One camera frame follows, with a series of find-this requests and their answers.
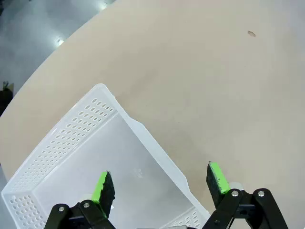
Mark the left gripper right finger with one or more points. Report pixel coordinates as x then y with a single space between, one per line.
215 181

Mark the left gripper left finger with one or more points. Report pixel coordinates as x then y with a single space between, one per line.
106 190

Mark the white perforated plastic basket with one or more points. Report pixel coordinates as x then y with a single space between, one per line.
71 143

